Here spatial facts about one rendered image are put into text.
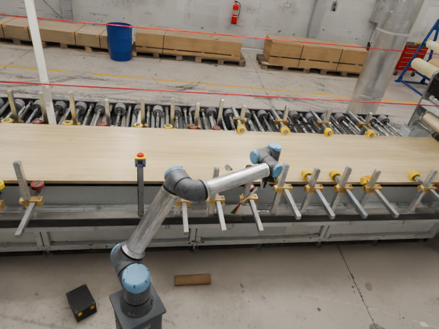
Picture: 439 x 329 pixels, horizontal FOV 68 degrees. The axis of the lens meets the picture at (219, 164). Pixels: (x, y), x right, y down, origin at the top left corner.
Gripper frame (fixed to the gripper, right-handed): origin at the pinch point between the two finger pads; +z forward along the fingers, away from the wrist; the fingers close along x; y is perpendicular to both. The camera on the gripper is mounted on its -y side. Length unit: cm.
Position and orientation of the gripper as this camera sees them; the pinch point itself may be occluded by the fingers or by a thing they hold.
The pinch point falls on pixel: (261, 188)
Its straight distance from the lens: 232.2
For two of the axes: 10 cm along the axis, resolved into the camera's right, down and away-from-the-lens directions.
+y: 9.8, 0.1, 1.8
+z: -1.2, 8.2, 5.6
